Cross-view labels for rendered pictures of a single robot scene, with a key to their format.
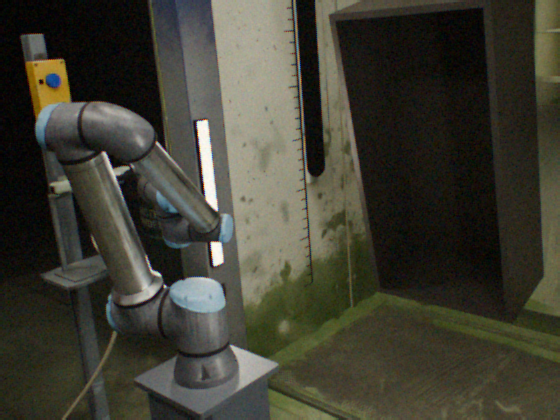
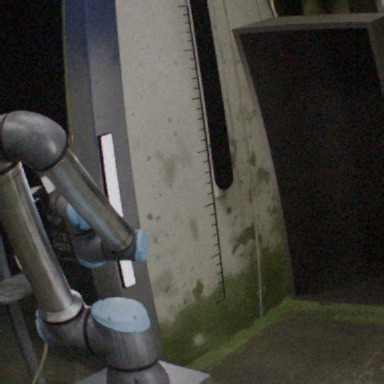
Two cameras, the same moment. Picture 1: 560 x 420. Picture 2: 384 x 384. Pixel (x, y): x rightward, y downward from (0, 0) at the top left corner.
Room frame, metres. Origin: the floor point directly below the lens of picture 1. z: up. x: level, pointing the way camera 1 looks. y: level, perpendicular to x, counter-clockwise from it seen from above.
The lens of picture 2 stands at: (0.31, 0.10, 1.47)
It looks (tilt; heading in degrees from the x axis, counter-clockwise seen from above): 12 degrees down; 358
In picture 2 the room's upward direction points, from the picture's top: 7 degrees counter-clockwise
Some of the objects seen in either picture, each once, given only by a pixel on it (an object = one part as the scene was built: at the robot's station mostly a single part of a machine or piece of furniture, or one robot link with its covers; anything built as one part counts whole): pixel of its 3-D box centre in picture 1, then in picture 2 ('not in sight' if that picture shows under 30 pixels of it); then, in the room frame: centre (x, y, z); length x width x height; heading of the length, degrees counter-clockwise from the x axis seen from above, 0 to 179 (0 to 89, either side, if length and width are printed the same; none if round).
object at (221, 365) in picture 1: (204, 356); (134, 370); (1.67, 0.29, 0.69); 0.19 x 0.19 x 0.10
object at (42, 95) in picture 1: (51, 97); not in sight; (2.31, 0.83, 1.42); 0.12 x 0.06 x 0.26; 137
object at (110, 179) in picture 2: (209, 194); (115, 212); (2.56, 0.34, 0.96); 0.06 x 0.02 x 0.63; 137
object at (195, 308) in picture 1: (196, 312); (121, 332); (1.68, 0.30, 0.83); 0.17 x 0.15 x 0.18; 70
